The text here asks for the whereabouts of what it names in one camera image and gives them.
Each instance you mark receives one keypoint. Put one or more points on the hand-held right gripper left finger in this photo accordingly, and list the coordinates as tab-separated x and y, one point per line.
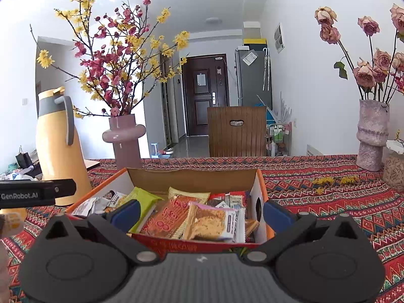
127	211

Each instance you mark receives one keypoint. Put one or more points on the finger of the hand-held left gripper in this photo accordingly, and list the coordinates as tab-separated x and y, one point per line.
38	194

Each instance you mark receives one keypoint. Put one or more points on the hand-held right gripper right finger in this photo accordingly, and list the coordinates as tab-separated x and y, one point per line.
277	213

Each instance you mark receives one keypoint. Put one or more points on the white orange oat crisp packet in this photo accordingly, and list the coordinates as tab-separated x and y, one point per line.
115	198
205	224
251	227

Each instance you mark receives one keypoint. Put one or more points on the long green bar packet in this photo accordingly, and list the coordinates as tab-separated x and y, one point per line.
145	200

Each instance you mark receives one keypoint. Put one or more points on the large orange snack packet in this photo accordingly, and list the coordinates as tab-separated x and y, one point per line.
167	221

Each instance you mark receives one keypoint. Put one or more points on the small white snack packet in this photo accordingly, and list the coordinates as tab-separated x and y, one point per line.
83	206

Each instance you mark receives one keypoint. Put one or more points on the red snack packet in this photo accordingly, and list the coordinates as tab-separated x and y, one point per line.
221	195

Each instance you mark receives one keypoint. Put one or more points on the red cardboard box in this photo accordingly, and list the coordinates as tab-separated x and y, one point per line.
195	180

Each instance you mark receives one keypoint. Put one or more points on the black bag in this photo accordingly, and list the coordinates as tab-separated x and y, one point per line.
23	161

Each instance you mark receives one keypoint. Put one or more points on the yellow thermos jug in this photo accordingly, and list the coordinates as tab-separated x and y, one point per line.
56	151

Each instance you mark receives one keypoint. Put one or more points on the patterned red tablecloth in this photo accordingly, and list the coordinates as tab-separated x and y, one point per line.
331	202

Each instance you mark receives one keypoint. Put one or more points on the fallen yellow petals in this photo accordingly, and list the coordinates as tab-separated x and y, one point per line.
325	180

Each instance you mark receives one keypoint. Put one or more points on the pink glass vase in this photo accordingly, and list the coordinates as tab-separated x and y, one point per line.
126	148

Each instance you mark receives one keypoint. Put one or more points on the white pet feeder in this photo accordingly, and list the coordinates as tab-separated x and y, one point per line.
161	153

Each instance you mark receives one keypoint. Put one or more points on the white radiator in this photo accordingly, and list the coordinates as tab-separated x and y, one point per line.
315	150

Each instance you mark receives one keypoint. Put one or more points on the metal rack with bottles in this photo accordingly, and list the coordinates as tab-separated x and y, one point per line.
279	139

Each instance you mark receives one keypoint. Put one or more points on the wooden chair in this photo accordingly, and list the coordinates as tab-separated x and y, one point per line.
236	139

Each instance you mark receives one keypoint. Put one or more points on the white decorative leaves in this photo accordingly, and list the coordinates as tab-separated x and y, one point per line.
277	110

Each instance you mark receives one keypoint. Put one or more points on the textured pink vase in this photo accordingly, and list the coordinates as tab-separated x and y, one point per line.
372	139

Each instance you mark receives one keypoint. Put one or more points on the glass jar with lid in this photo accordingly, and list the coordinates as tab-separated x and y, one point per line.
394	170

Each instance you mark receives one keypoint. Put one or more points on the dark brown door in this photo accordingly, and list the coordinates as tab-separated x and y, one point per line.
202	110

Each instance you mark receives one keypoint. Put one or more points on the grey refrigerator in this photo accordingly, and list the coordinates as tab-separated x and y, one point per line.
252	82

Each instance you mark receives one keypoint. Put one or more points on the white folded umbrella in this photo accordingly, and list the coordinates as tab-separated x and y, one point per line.
266	69

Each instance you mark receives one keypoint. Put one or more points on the white door notice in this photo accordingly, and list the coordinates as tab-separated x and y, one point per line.
201	79

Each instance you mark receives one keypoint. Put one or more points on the pink and yellow flower branches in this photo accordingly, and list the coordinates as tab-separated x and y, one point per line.
120	60

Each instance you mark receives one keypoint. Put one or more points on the paper note on refrigerator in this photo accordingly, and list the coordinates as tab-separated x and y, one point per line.
249	58

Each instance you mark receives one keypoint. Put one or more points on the dried pink roses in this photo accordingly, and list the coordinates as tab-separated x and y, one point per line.
366	72

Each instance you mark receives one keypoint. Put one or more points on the yellow box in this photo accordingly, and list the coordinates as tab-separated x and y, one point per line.
255	42

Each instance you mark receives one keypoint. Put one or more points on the beige box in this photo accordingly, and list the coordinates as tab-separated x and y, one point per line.
252	30

